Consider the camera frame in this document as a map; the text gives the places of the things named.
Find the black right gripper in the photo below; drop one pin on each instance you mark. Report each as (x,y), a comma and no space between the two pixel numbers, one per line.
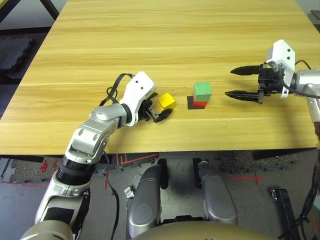
(270,82)

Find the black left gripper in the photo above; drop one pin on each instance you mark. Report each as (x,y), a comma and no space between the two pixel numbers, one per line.
(146,111)

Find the yellow wooden block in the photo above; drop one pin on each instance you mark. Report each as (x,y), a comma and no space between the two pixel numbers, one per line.
(166,100)

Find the red wooden block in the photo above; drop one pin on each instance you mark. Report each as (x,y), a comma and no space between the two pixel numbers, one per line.
(200,104)

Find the green wooden block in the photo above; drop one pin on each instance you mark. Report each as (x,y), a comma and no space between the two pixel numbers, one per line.
(202,91)

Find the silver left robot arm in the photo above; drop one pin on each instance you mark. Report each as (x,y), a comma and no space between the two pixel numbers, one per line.
(95,130)

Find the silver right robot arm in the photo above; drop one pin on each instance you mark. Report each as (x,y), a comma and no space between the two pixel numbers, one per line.
(312,82)

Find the speckled black foam mat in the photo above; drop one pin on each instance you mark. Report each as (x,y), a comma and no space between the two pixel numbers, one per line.
(237,162)

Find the short red tape strip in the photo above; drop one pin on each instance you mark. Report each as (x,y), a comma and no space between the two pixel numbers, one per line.
(106,181)

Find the small silver metal clip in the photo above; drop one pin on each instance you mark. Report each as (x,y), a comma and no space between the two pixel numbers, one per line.
(129,192)

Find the grey robot left leg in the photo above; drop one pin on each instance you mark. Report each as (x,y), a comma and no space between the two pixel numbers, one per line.
(145,200)

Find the grey robot leg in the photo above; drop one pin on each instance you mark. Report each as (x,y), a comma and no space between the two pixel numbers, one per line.
(217,197)
(145,200)

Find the grey robot right leg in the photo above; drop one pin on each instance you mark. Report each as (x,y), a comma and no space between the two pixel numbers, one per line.
(217,197)

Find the black floor box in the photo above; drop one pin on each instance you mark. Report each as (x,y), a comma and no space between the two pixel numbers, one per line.
(282,200)

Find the tan robot torso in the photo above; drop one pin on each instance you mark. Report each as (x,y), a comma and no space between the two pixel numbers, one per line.
(200,232)

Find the speckled grey foam mat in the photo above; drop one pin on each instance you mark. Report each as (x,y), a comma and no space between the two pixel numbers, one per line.
(30,170)

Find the black diagonal metal bar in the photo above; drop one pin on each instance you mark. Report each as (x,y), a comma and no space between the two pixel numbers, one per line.
(50,8)

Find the black interlocking foam mat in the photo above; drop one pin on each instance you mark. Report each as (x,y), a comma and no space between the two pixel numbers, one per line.
(12,55)

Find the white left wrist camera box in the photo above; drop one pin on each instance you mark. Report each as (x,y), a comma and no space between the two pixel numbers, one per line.
(137,85)

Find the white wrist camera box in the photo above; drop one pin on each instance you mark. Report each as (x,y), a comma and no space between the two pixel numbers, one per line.
(282,53)
(137,85)

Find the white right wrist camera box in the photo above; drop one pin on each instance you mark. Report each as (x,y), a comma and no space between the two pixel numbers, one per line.
(282,53)

